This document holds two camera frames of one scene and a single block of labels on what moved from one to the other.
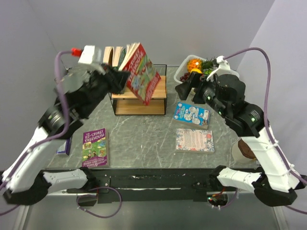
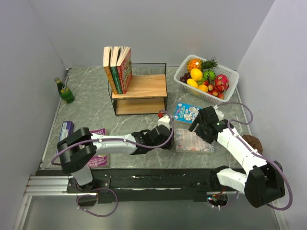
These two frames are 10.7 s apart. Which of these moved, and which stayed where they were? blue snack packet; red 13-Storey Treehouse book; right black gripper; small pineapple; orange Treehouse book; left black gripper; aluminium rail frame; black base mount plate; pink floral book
Moved: left black gripper; right black gripper; red 13-Storey Treehouse book
Stayed: pink floral book; orange Treehouse book; aluminium rail frame; blue snack packet; black base mount plate; small pineapple
